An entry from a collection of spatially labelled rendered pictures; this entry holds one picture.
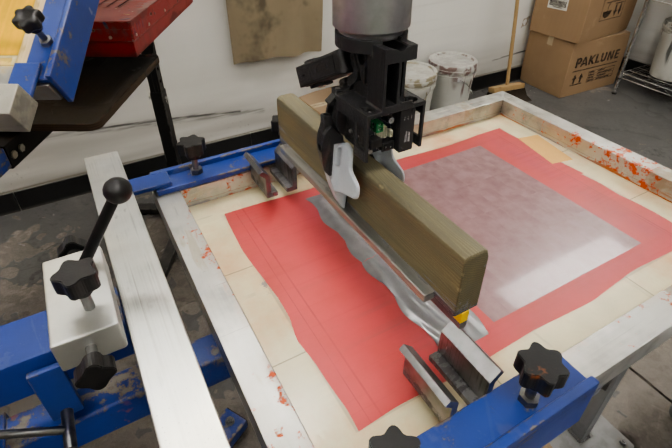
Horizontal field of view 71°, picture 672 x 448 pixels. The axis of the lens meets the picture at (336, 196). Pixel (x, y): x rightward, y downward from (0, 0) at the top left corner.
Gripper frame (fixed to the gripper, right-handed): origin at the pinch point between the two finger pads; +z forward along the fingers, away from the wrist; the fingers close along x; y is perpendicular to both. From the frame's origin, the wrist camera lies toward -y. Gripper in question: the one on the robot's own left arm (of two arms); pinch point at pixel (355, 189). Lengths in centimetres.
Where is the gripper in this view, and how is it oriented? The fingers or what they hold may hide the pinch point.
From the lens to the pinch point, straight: 58.9
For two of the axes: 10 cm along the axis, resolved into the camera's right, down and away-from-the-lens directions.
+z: 0.1, 8.2, 5.8
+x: 8.7, -2.9, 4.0
